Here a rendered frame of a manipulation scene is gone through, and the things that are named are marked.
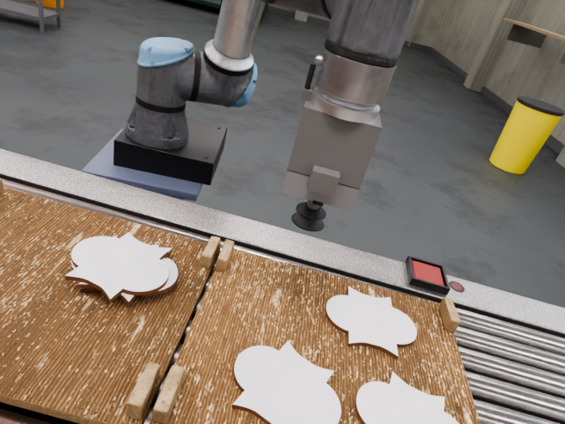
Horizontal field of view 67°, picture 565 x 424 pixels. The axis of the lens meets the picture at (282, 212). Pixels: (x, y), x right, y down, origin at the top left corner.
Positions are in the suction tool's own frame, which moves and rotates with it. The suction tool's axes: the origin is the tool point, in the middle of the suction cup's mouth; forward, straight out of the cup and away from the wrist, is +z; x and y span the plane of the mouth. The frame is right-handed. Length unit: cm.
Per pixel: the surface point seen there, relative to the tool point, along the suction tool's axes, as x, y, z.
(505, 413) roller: -4.3, 34.9, 20.0
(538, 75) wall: 619, 304, 46
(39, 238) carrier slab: 4.2, -39.1, 18.4
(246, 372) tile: -10.6, -2.6, 17.6
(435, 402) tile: -7.7, 22.8, 17.6
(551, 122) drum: 371, 223, 54
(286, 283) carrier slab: 9.0, 0.3, 18.4
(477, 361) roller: 4.7, 33.4, 20.3
